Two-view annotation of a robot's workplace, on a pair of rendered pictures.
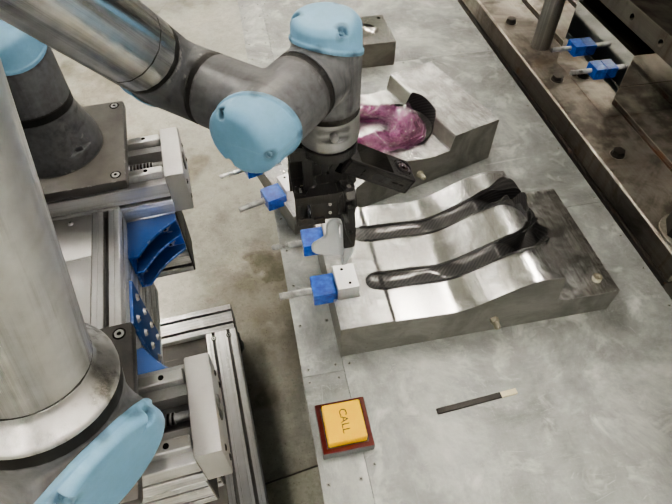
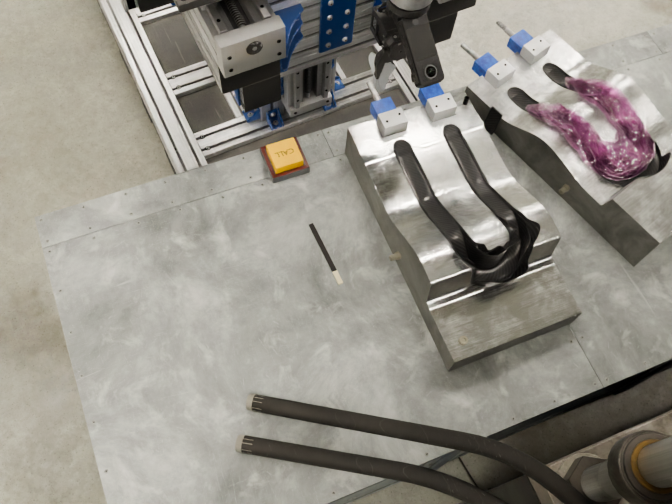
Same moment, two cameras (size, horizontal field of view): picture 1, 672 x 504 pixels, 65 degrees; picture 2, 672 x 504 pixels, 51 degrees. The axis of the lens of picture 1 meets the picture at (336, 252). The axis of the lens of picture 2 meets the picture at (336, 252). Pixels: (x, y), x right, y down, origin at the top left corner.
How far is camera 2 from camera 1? 90 cm
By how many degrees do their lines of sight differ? 39
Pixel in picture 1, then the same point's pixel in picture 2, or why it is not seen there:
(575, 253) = (491, 325)
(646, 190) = not seen: hidden behind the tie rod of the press
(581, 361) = (382, 341)
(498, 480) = (263, 268)
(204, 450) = (218, 39)
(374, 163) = (413, 42)
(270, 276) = not seen: hidden behind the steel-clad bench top
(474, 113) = (659, 217)
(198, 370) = (270, 24)
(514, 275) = (424, 242)
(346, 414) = (289, 153)
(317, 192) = (383, 18)
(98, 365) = not seen: outside the picture
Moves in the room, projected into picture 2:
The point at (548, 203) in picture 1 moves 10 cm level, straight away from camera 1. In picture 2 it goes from (556, 305) to (610, 323)
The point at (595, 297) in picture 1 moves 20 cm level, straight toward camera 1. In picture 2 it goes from (443, 342) to (345, 287)
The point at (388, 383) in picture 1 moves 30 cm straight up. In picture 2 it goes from (328, 188) to (336, 97)
